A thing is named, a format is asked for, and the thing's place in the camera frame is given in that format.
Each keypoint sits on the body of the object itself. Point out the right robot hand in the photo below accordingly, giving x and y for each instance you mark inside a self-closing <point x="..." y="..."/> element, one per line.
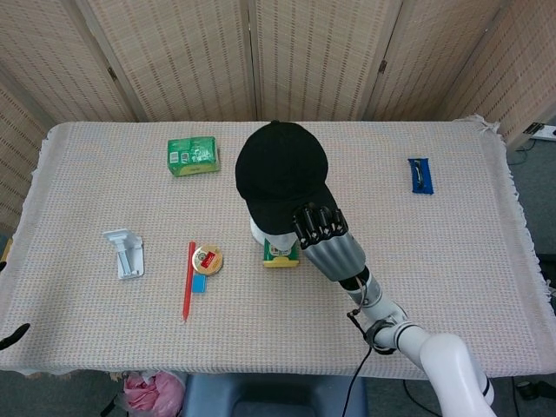
<point x="334" y="252"/>

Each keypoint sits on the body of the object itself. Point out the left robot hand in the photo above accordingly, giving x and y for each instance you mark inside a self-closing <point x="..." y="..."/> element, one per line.
<point x="15" y="334"/>

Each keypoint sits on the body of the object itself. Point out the black baseball cap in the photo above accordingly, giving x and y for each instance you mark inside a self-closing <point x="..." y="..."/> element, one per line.
<point x="282" y="169"/>

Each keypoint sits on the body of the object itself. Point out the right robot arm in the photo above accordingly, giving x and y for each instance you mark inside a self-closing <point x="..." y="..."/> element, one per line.
<point x="447" y="360"/>

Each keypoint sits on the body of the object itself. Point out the green yellow stand box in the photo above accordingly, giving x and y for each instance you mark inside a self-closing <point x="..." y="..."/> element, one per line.
<point x="282" y="260"/>

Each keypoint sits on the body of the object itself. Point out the white foam mannequin head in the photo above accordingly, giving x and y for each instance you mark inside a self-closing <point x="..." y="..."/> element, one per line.
<point x="280" y="241"/>

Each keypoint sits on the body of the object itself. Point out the blue pouch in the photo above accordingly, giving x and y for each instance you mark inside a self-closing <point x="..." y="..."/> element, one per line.
<point x="420" y="176"/>

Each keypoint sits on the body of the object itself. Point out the pink woven tablecloth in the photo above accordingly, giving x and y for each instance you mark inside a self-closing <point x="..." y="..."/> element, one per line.
<point x="130" y="330"/>

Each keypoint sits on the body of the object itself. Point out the round tin with red label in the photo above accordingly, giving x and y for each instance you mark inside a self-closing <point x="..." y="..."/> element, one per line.
<point x="207" y="260"/>

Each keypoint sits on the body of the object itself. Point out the small blue eraser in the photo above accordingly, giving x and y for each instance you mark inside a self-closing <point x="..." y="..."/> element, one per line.
<point x="200" y="283"/>

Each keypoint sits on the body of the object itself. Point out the pink plastic bag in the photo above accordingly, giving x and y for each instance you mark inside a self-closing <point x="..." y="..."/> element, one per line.
<point x="147" y="393"/>

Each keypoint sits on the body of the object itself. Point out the red pencil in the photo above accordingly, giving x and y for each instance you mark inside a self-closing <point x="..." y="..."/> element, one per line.
<point x="188" y="282"/>

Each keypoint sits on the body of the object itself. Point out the blue chair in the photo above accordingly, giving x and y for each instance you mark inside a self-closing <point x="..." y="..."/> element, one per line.
<point x="278" y="395"/>

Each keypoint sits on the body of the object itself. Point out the green snack package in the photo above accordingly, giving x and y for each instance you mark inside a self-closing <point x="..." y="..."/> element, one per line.
<point x="193" y="156"/>

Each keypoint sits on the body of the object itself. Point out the black round floor object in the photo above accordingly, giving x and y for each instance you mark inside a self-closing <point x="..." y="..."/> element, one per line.
<point x="527" y="390"/>

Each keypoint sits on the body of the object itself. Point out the white power strip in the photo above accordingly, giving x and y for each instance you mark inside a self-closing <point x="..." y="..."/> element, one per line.
<point x="540" y="130"/>

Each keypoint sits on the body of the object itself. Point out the beige folding screen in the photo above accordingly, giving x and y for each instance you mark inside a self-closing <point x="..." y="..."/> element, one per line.
<point x="182" y="56"/>

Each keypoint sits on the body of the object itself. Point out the white plastic bracket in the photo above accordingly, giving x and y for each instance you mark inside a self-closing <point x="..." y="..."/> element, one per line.
<point x="128" y="256"/>

